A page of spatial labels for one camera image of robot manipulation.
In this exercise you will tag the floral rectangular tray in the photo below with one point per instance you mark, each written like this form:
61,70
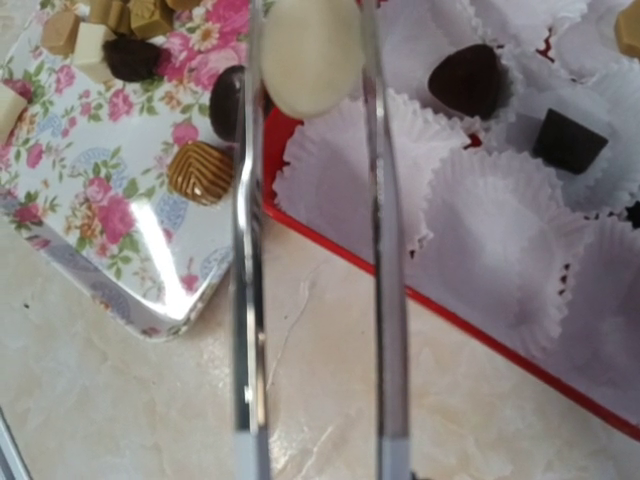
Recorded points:
84,173

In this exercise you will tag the red box with paper cups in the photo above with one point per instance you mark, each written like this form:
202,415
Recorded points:
540,264

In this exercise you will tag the white oval chocolate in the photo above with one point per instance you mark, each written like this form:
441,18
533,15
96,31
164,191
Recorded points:
311,55

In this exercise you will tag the caramel ridged oval chocolate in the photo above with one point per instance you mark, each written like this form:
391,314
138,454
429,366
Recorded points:
201,173

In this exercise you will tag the dark heart chocolate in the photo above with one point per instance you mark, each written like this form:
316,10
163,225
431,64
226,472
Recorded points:
469,81

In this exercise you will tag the caramel hexagon chocolate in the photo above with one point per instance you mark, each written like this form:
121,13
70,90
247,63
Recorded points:
627,30

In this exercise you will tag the dark square chocolate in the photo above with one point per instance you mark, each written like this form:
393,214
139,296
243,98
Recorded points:
566,144

